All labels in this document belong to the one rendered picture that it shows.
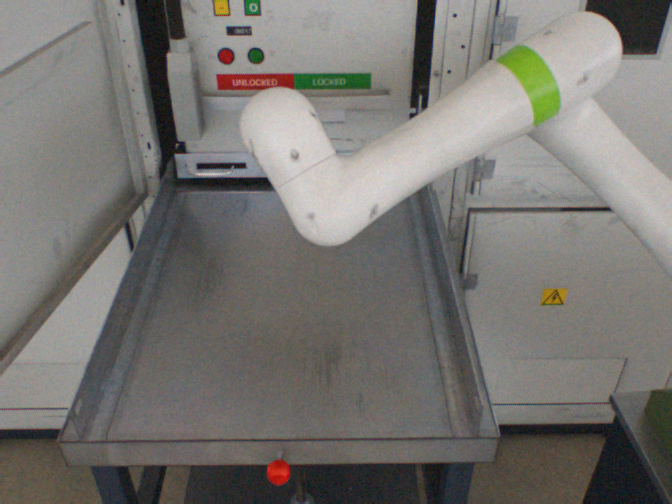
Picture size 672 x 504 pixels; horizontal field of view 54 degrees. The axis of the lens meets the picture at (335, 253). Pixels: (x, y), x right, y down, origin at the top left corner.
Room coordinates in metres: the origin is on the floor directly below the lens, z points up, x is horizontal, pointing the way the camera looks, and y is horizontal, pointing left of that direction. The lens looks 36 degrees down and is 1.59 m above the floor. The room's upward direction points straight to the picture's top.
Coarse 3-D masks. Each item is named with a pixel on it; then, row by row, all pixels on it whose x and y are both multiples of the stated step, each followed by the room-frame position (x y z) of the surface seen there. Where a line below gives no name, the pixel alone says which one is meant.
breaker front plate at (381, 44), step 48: (192, 0) 1.31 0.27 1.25; (240, 0) 1.31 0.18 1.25; (288, 0) 1.31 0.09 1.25; (336, 0) 1.31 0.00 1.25; (384, 0) 1.31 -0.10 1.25; (240, 48) 1.31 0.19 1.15; (288, 48) 1.31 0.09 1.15; (336, 48) 1.31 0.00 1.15; (384, 48) 1.31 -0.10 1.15; (192, 144) 1.31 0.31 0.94; (240, 144) 1.31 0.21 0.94; (336, 144) 1.31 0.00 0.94
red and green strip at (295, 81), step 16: (224, 80) 1.31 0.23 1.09; (240, 80) 1.31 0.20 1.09; (256, 80) 1.31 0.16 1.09; (272, 80) 1.31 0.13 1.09; (288, 80) 1.31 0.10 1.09; (304, 80) 1.31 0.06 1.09; (320, 80) 1.31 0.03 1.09; (336, 80) 1.31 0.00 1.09; (352, 80) 1.31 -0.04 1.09; (368, 80) 1.31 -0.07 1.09
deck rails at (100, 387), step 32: (160, 192) 1.16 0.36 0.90; (416, 192) 1.25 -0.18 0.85; (160, 224) 1.12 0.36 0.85; (416, 224) 1.13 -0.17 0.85; (160, 256) 1.02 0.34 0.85; (128, 288) 0.88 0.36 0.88; (448, 288) 0.87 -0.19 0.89; (128, 320) 0.83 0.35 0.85; (448, 320) 0.83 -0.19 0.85; (96, 352) 0.70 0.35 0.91; (128, 352) 0.76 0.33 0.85; (448, 352) 0.75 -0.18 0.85; (96, 384) 0.67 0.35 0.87; (448, 384) 0.69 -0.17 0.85; (96, 416) 0.63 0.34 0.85; (448, 416) 0.63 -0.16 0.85; (480, 416) 0.59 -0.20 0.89
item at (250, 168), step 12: (180, 156) 1.30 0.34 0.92; (204, 156) 1.30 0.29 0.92; (216, 156) 1.30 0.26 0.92; (228, 156) 1.30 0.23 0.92; (240, 156) 1.30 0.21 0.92; (180, 168) 1.29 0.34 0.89; (204, 168) 1.30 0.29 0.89; (216, 168) 1.30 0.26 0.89; (228, 168) 1.30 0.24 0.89; (240, 168) 1.30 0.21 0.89; (252, 168) 1.30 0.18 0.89
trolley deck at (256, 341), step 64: (192, 256) 1.02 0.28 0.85; (256, 256) 1.02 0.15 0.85; (320, 256) 1.02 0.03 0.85; (384, 256) 1.02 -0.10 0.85; (448, 256) 1.02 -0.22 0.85; (192, 320) 0.84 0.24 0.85; (256, 320) 0.84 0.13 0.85; (320, 320) 0.84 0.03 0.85; (384, 320) 0.84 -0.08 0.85; (128, 384) 0.69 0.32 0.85; (192, 384) 0.69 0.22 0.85; (256, 384) 0.69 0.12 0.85; (320, 384) 0.69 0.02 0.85; (384, 384) 0.69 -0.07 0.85; (64, 448) 0.58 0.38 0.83; (128, 448) 0.58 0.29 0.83; (192, 448) 0.59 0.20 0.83; (256, 448) 0.59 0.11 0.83; (320, 448) 0.59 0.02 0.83; (384, 448) 0.59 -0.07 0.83; (448, 448) 0.59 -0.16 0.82
